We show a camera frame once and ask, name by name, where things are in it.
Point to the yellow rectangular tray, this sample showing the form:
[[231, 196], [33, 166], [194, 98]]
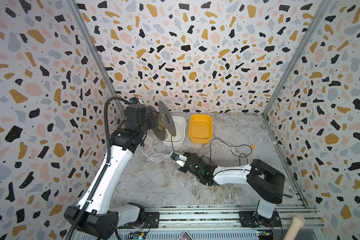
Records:
[[201, 129]]

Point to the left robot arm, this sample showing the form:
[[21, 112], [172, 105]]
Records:
[[92, 214]]

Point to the grey cable spool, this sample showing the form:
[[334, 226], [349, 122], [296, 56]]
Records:
[[164, 122]]

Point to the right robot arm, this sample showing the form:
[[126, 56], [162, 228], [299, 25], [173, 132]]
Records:
[[264, 179]]

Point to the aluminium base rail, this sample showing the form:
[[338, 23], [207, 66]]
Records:
[[213, 223]]

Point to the wooden mallet handle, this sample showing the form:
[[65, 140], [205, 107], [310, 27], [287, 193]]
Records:
[[297, 223]]

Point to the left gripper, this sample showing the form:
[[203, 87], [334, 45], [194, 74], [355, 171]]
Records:
[[150, 115]]

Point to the perforated metal plate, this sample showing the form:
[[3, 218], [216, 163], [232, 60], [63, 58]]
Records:
[[149, 141]]

